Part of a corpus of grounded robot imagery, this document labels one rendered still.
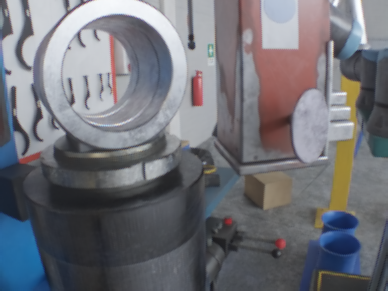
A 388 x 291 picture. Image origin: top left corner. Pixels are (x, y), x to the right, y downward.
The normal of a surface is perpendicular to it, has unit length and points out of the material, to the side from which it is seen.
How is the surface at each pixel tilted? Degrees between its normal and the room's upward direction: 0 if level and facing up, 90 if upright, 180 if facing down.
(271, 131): 90
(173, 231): 90
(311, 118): 90
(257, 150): 90
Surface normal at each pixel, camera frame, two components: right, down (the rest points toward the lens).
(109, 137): 0.54, 0.20
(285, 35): 0.18, 0.25
